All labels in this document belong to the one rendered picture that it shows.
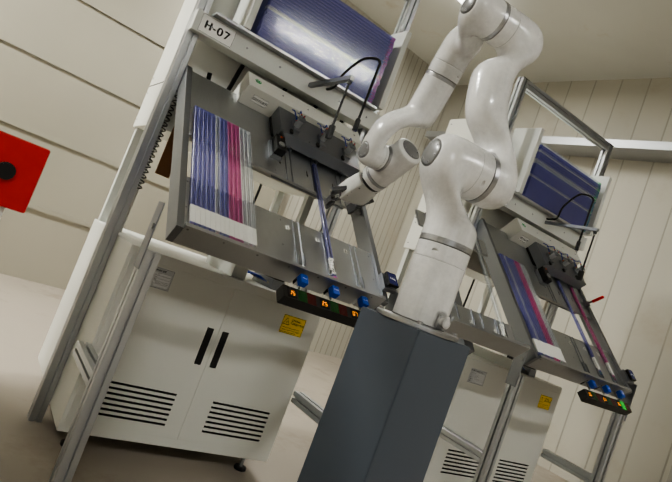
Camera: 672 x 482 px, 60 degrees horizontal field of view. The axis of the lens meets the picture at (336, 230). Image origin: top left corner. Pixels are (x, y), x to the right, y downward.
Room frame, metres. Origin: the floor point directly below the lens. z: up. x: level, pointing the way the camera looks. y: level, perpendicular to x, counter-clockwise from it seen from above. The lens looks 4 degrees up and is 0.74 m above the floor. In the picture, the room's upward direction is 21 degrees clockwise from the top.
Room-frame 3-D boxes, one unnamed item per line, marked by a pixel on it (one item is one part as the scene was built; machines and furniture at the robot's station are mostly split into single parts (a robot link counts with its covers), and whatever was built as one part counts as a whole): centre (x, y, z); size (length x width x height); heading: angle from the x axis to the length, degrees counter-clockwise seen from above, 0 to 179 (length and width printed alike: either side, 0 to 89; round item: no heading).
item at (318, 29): (2.06, 0.29, 1.52); 0.51 x 0.13 x 0.27; 122
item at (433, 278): (1.28, -0.24, 0.79); 0.19 x 0.19 x 0.18
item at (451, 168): (1.27, -0.21, 1.00); 0.19 x 0.12 x 0.24; 115
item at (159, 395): (2.13, 0.41, 0.31); 0.70 x 0.65 x 0.62; 122
